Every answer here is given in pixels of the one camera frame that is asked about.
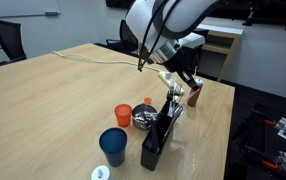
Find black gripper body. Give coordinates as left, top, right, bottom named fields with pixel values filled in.
left=163, top=45, right=204, bottom=75

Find black cutlery rack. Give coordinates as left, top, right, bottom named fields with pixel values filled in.
left=139, top=99, right=186, bottom=172

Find white plastic knife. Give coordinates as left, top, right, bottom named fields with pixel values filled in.
left=168, top=78, right=178, bottom=98

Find brown spice bottle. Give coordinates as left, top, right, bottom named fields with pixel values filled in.
left=186, top=78, right=204, bottom=108

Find white power strip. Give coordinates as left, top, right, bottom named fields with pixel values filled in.
left=158, top=70, right=184, bottom=95

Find black mesh office chair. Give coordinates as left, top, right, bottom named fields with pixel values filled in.
left=0, top=18, right=28, bottom=70
left=192, top=28, right=211, bottom=76
left=105, top=18, right=141, bottom=57

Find black plastic fork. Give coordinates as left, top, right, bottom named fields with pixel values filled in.
left=164, top=89, right=175, bottom=105

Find clear plastic fork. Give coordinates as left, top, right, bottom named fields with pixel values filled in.
left=162, top=99, right=186, bottom=138

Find light wooden shelf unit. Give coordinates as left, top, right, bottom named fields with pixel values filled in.
left=196, top=23, right=244, bottom=83

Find round metal bowl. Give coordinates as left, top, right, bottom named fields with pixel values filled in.
left=131, top=103, right=159, bottom=131

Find silver foil packets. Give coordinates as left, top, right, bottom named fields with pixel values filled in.
left=133, top=110, right=159, bottom=127

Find black plastic spoon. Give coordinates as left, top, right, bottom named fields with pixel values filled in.
left=148, top=120, right=162, bottom=155

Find orange plastic cup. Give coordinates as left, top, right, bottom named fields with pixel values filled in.
left=113, top=103, right=133, bottom=128

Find blue plastic cup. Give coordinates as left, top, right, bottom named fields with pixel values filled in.
left=98, top=127, right=128, bottom=168

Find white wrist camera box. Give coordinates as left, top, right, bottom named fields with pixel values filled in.
left=178, top=32, right=206, bottom=50

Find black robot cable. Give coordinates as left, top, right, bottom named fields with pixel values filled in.
left=136, top=0, right=181, bottom=73

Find black clamp orange handle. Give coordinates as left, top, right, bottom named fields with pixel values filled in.
left=247, top=109, right=277, bottom=134
left=242, top=146, right=286, bottom=172

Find white power cable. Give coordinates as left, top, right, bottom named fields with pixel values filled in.
left=50, top=50, right=164, bottom=73

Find black wall screen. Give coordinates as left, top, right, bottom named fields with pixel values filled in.
left=105, top=0, right=136, bottom=10

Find white wall whiteboard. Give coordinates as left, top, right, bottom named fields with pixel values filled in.
left=0, top=0, right=61, bottom=19

